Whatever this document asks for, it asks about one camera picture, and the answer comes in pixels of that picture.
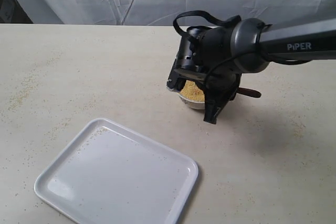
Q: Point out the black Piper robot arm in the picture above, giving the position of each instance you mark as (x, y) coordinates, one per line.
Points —
(215, 57)

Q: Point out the white rectangular plastic tray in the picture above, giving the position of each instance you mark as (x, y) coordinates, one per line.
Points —
(111, 174)

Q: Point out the white bowl of yellow grain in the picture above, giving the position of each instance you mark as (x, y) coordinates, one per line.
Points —
(192, 96)

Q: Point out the dark red wooden spoon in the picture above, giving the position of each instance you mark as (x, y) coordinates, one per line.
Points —
(249, 92)

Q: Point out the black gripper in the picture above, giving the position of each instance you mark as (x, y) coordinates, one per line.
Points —
(186, 65)

